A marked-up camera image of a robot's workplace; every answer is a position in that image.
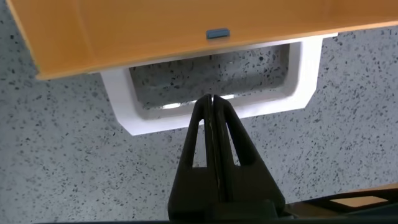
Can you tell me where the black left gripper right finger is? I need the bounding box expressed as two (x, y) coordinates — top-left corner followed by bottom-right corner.
(212, 94), (286, 220)

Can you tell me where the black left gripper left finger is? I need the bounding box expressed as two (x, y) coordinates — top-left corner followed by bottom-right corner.
(167, 94), (220, 222)

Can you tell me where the yellow drawer with white handle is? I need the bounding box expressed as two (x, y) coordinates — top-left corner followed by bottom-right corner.
(6, 0), (398, 137)

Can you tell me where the black robot chassis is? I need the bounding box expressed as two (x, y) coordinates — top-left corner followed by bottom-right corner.
(284, 185), (398, 219)

